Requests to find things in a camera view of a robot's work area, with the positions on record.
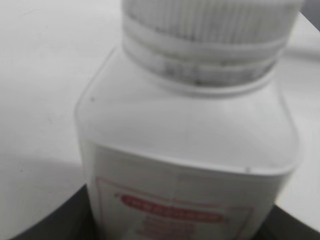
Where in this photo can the white yili changqing yogurt bottle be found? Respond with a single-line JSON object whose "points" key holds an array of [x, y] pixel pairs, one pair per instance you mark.
{"points": [[170, 161]]}

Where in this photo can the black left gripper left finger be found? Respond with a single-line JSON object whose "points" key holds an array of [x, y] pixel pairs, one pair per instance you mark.
{"points": [[73, 220]]}

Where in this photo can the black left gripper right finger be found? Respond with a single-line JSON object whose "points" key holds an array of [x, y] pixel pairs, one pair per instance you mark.
{"points": [[279, 225]]}

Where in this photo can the white ribbed bottle cap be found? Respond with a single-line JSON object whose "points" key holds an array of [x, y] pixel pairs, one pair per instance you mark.
{"points": [[211, 30]]}

